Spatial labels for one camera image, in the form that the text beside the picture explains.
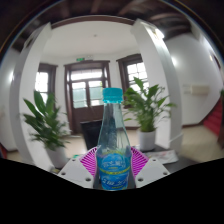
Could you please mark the green exit sign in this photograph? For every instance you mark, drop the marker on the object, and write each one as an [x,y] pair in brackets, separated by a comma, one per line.
[80,59]

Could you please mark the potted plant in white pot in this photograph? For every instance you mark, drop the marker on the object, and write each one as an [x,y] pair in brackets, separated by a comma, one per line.
[146,106]
[46,126]

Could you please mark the clear blue-labelled water bottle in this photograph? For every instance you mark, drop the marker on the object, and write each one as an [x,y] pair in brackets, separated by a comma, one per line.
[113,156]

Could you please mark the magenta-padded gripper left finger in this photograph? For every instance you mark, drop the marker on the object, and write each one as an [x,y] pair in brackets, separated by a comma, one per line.
[74,171]

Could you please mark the red carpeted staircase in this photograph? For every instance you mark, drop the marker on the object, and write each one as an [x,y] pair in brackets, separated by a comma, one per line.
[215,120]

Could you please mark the white wall-mounted unit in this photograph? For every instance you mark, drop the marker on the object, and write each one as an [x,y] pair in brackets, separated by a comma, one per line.
[196,90]

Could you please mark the printed magazine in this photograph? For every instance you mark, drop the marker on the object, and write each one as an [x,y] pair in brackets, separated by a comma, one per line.
[165,156]

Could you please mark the dark wooden double door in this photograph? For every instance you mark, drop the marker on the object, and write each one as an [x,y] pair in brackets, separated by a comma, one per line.
[87,100]

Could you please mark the dark-framed window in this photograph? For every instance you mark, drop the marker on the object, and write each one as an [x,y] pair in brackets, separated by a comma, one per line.
[136,71]
[43,83]

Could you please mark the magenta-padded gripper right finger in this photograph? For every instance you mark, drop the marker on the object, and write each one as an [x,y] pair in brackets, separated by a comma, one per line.
[151,170]

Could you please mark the black office chair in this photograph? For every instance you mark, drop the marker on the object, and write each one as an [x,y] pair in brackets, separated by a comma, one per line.
[90,133]

